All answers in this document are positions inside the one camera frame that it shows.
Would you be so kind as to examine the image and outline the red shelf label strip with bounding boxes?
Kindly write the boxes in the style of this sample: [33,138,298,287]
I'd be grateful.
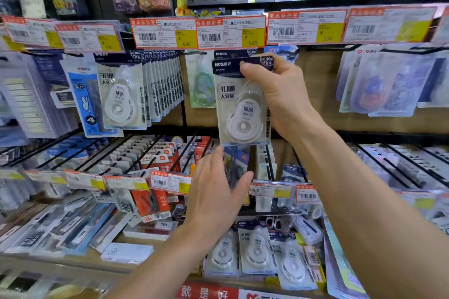
[175,283,316,299]

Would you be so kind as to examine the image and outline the row of white card packets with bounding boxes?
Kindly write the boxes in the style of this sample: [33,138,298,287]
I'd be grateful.
[256,144,278,212]

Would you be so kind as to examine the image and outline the small white blue box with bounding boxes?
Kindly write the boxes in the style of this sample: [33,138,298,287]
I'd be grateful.
[293,214,323,246]

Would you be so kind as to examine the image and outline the pile of white correction tapes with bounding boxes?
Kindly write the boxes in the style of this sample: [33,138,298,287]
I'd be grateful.
[203,220,325,291]

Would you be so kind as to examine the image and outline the row of blue white packets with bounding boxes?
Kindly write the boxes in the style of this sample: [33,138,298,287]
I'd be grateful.
[0,134,109,170]

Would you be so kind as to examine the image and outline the row of white red packets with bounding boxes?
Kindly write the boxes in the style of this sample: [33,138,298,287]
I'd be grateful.
[100,134,183,224]

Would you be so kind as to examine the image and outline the white flat box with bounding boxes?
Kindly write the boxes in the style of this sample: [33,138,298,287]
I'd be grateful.
[101,242,154,265]

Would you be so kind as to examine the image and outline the blue scissors packets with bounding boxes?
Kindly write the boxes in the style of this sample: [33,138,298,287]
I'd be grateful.
[224,146,250,189]

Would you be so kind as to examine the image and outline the rows of grey white packets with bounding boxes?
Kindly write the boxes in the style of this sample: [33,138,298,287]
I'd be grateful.
[350,142,449,191]

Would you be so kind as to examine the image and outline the green correction tape packet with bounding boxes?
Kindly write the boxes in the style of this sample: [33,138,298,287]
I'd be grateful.
[185,53,217,108]

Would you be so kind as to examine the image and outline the white ink box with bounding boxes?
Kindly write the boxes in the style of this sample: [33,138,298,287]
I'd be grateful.
[123,220,179,242]

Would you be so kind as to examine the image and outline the bunch of blue correction tapes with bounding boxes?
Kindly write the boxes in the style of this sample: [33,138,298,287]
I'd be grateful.
[263,45,301,64]

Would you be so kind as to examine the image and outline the yellow eraser display box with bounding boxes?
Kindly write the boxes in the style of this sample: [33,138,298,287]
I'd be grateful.
[294,232,327,291]

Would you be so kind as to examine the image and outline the person's left forearm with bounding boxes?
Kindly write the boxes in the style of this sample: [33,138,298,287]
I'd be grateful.
[105,221,225,299]

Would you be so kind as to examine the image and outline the row of white correction tapes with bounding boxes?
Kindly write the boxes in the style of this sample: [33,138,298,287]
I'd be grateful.
[94,49,185,131]

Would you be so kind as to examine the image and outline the person's right forearm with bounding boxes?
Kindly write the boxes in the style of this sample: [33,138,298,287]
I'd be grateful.
[287,120,449,299]

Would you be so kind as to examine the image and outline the pile of teal packets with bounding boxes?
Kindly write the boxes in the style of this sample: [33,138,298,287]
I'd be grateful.
[322,218,369,299]

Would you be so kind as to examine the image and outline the person's left hand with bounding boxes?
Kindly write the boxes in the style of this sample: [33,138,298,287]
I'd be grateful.
[185,146,254,240]

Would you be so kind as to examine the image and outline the blue ruler packet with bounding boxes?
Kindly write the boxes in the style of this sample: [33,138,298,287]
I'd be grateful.
[60,58,124,138]

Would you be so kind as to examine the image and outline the dark blue card packet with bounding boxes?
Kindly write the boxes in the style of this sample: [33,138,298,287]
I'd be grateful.
[31,51,76,109]

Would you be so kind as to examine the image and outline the pile of pen packets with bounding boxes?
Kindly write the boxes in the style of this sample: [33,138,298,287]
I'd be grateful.
[0,192,134,257]

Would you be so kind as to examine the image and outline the row of orange price tags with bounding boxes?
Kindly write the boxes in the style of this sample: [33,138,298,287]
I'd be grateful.
[0,4,449,53]
[0,168,449,210]

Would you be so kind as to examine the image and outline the white index tab packet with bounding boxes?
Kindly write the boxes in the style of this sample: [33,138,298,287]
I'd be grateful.
[0,53,80,139]

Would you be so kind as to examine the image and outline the person's right hand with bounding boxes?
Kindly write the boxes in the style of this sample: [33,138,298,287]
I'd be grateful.
[239,53,325,143]

